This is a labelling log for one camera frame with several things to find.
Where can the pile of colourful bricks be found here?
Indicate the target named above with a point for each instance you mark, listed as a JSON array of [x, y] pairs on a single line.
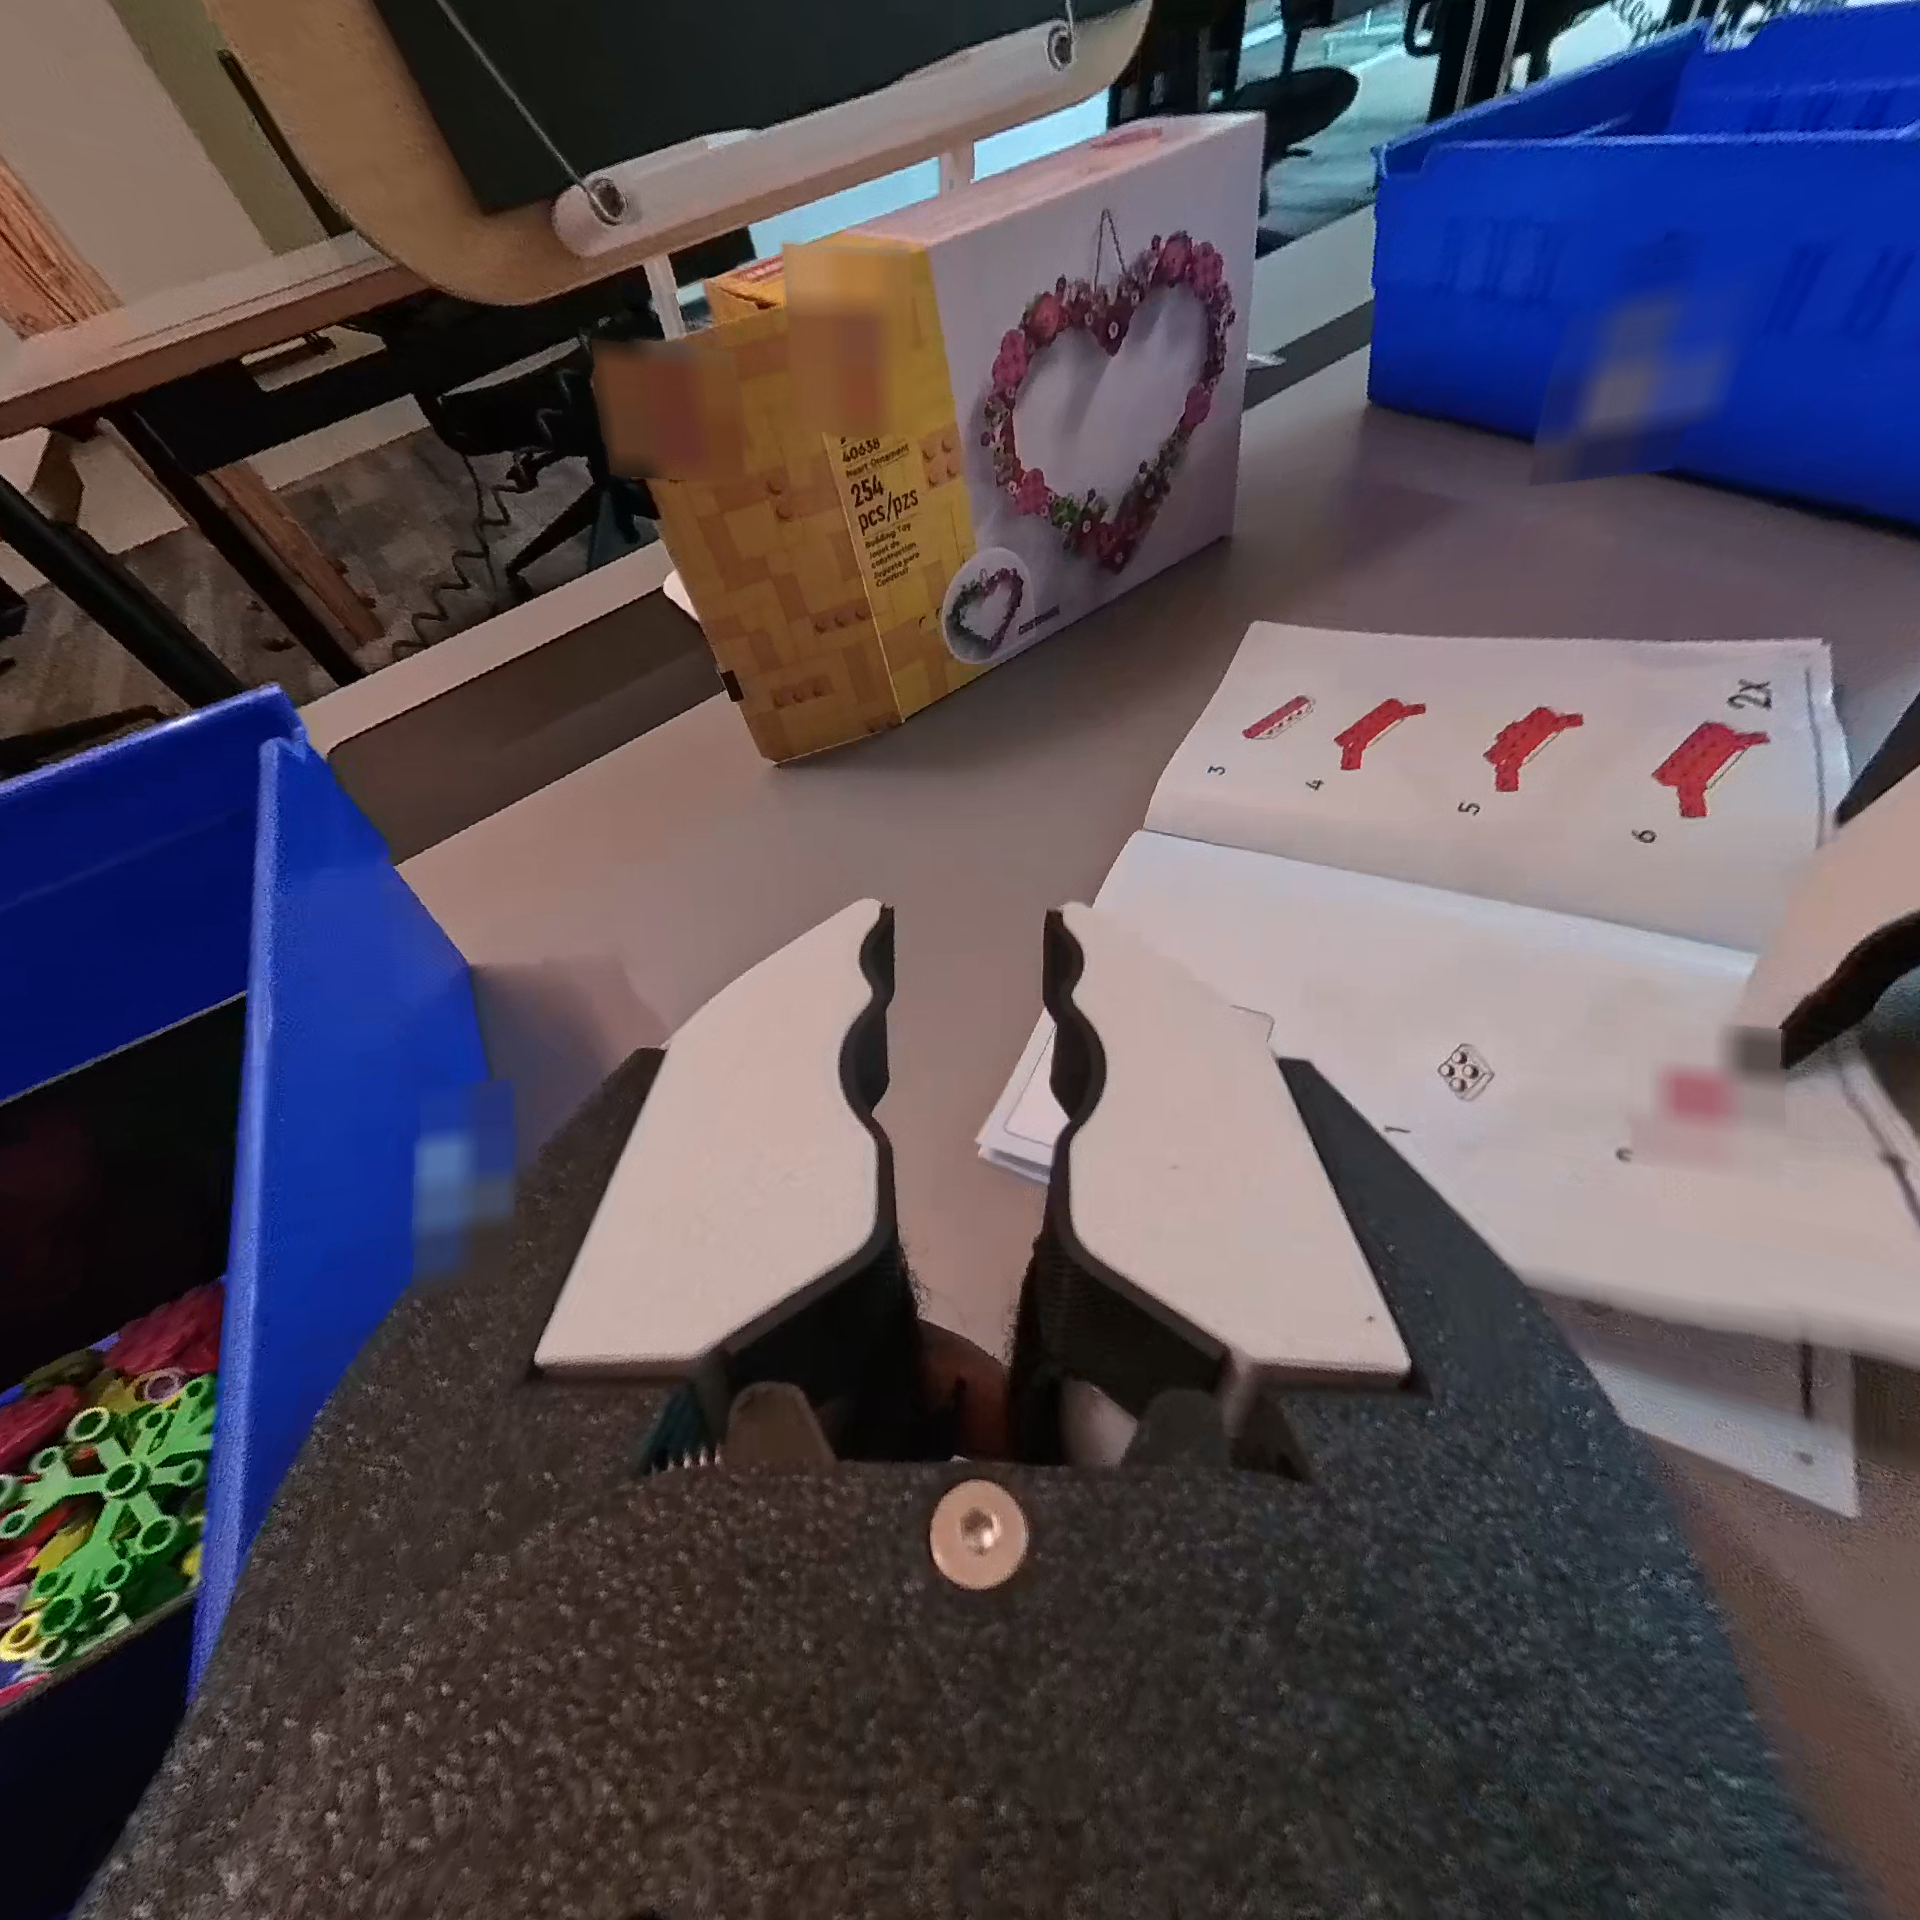
[[120, 1470]]

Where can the wooden table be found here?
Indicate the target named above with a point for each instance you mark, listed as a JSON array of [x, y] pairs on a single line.
[[150, 347]]

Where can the heart wreath set box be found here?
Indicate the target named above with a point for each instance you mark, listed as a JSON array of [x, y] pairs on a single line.
[[1095, 375]]

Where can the pale framed board on stand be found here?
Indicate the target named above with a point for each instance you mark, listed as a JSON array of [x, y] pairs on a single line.
[[429, 224]]

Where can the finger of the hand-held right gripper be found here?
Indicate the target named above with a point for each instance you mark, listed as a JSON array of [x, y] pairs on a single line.
[[1851, 902]]

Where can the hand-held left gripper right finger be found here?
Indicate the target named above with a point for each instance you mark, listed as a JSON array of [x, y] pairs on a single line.
[[1214, 1200]]

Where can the white instruction booklet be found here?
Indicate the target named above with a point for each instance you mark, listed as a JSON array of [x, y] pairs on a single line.
[[1425, 960]]

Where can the blue bin with colourful bricks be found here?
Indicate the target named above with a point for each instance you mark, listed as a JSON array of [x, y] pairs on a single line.
[[346, 932]]

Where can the blue bin with red bricks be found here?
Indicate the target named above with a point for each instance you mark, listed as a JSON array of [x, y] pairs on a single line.
[[1499, 301]]

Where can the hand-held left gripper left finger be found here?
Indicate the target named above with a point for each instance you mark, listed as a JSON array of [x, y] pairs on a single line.
[[721, 1184]]

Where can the black office chair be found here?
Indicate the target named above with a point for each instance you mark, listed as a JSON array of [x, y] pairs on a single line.
[[1289, 107], [525, 406]]

